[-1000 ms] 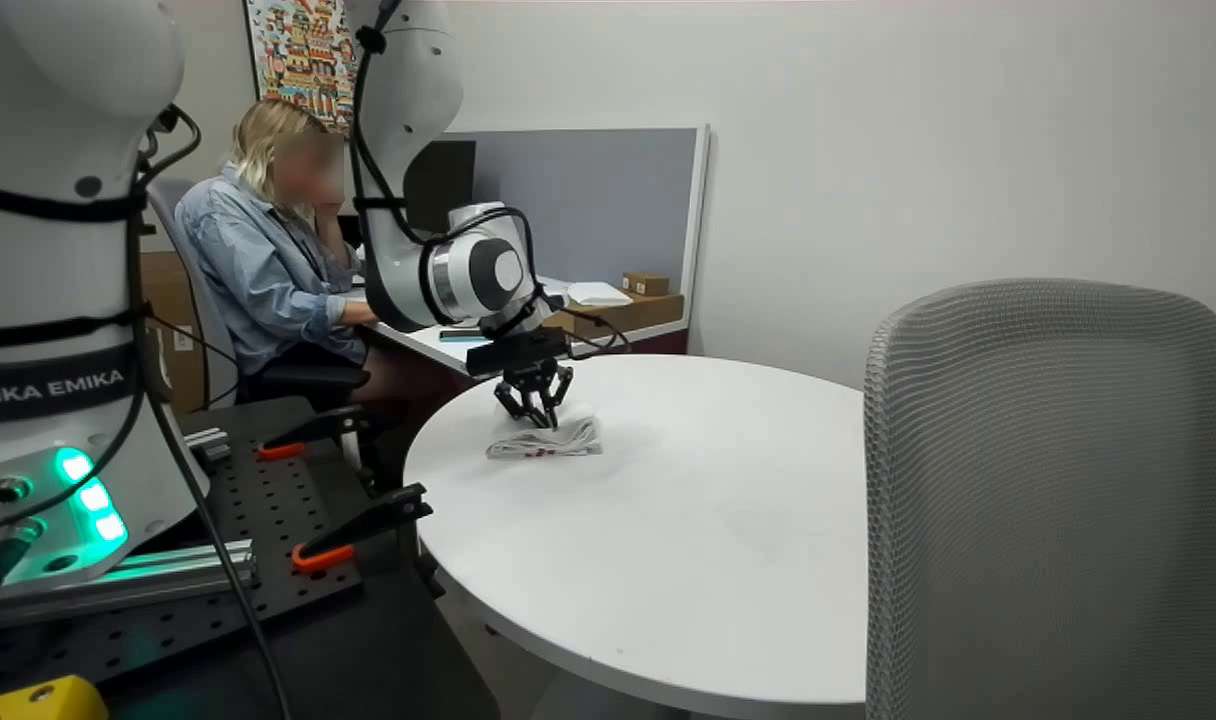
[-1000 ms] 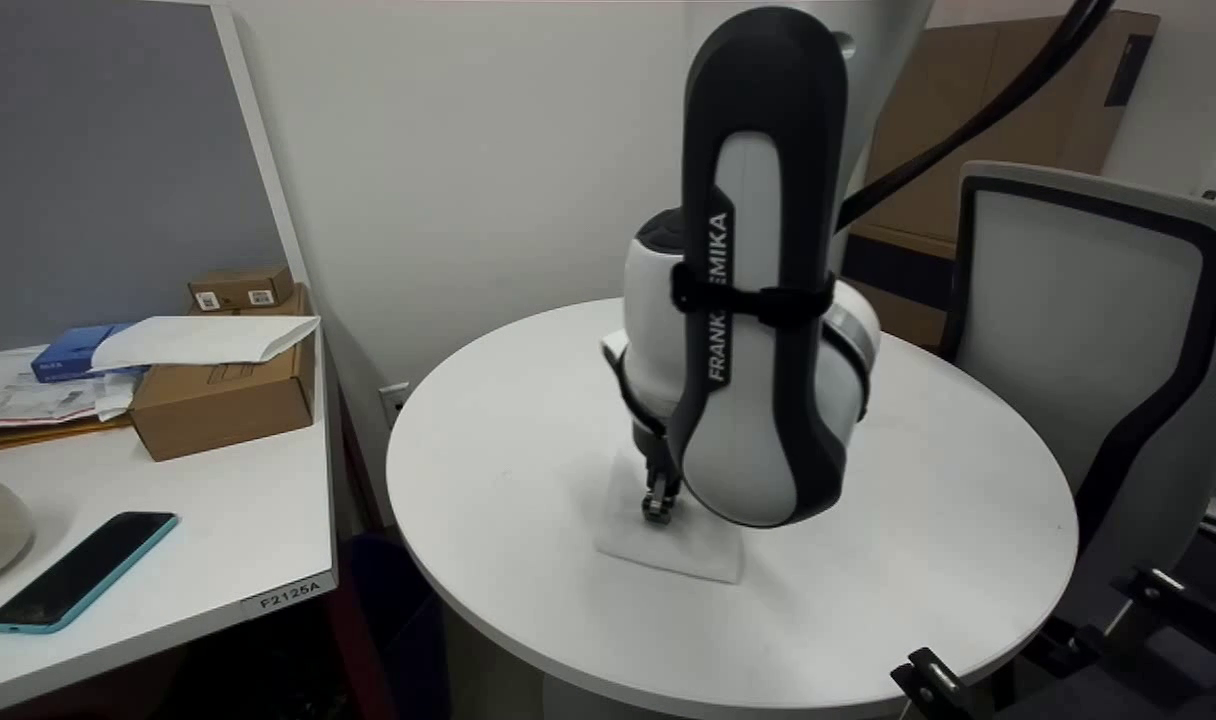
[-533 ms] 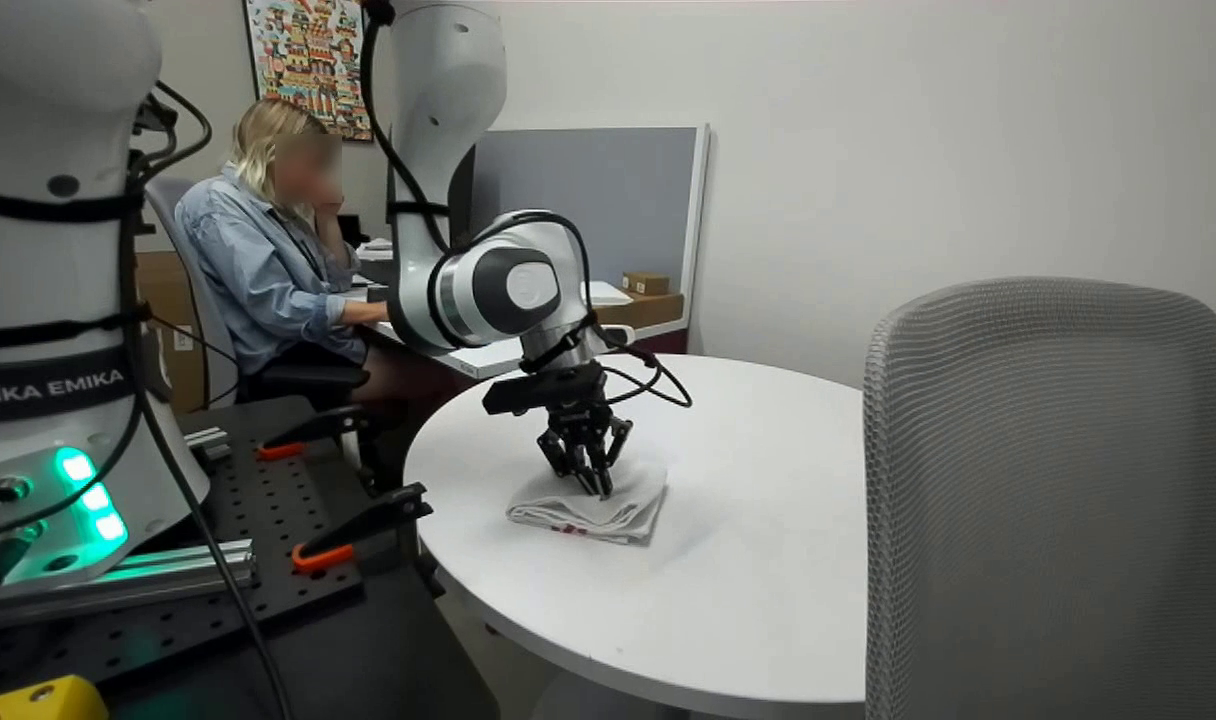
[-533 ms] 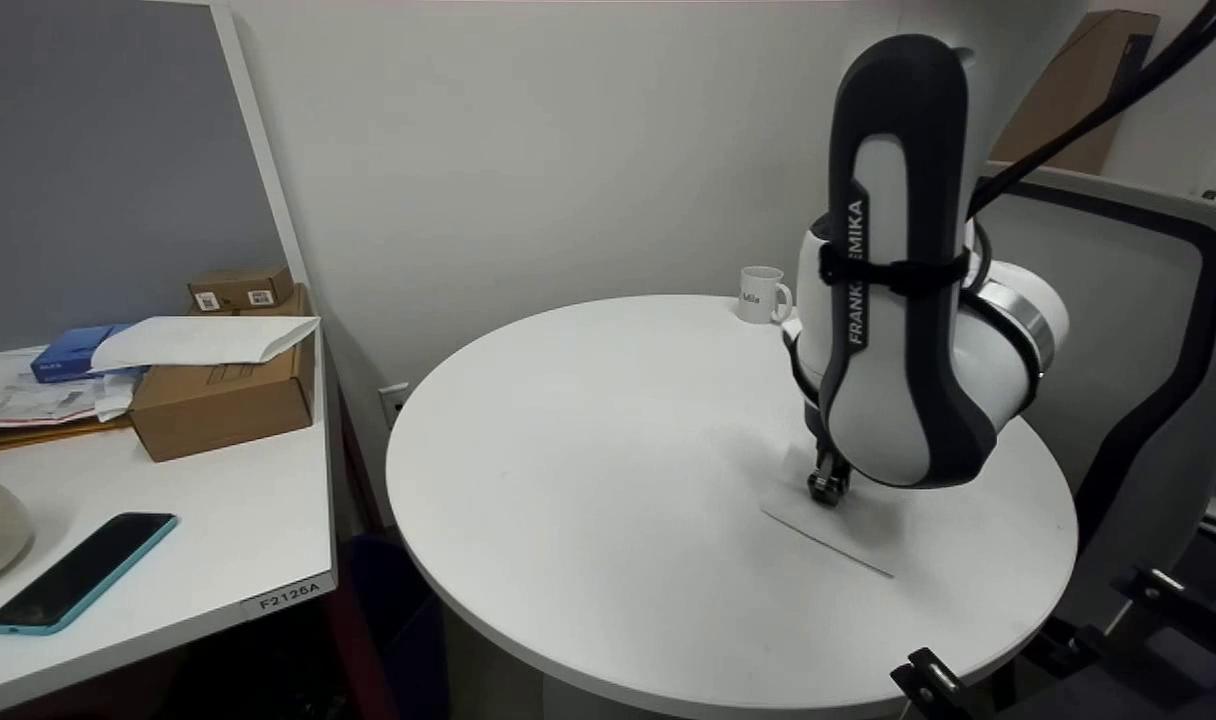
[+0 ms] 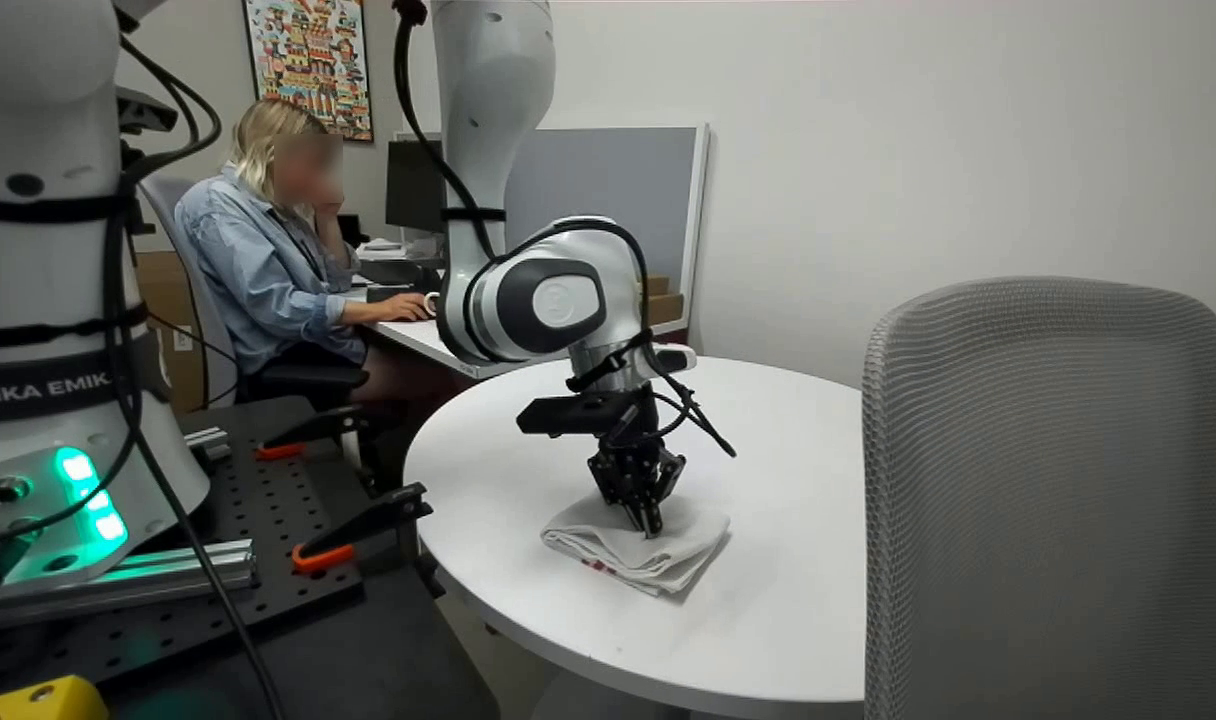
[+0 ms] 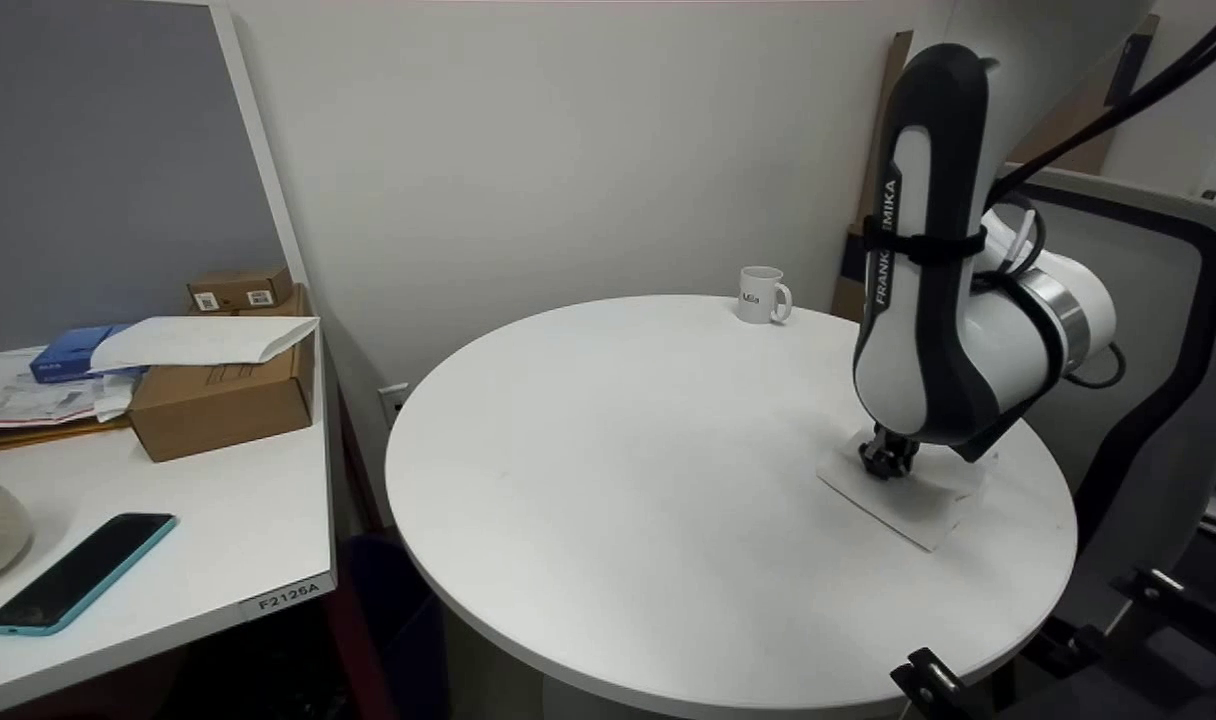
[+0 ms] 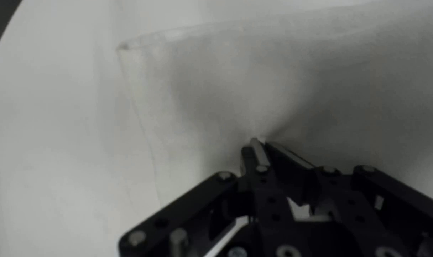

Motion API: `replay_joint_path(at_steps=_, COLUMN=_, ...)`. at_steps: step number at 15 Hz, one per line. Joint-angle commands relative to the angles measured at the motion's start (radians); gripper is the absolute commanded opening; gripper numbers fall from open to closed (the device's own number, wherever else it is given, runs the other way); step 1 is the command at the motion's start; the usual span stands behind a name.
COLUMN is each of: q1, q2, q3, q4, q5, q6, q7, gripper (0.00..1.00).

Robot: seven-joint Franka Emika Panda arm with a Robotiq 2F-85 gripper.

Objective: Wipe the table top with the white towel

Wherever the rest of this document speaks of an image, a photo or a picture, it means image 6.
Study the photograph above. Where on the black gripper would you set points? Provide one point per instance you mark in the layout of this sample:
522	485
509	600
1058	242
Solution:
895	445

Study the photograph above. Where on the white towel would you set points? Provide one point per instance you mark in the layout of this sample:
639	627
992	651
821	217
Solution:
921	513

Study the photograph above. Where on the white black Franka robot arm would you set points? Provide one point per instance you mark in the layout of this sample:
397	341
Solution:
901	335

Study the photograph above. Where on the white ceramic mug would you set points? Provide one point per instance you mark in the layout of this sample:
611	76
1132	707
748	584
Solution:
763	298

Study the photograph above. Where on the grey mesh office chair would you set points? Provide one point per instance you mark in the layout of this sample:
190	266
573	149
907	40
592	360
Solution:
1152	403

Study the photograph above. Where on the large flat cardboard sheet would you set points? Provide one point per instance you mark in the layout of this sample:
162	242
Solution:
1074	100

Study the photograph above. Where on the brown cardboard box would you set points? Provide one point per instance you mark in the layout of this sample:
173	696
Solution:
223	406

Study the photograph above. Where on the small cardboard box with labels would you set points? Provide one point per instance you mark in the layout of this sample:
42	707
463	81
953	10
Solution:
243	291

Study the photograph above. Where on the white office desk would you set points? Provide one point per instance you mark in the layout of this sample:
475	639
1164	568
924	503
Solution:
209	523

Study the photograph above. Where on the white envelope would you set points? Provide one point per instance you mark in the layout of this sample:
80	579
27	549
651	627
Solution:
192	341

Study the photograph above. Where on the black smartphone teal case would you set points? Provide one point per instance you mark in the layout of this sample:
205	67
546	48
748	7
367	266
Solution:
80	568

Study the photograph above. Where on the blue packet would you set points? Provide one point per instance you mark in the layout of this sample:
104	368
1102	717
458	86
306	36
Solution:
70	355

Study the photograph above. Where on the stack of printed papers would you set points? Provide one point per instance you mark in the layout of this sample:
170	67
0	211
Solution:
21	394

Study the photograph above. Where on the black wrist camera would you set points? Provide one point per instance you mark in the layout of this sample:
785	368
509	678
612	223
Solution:
992	433

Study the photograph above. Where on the grey partition white frame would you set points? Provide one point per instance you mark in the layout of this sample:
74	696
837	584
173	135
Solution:
101	160

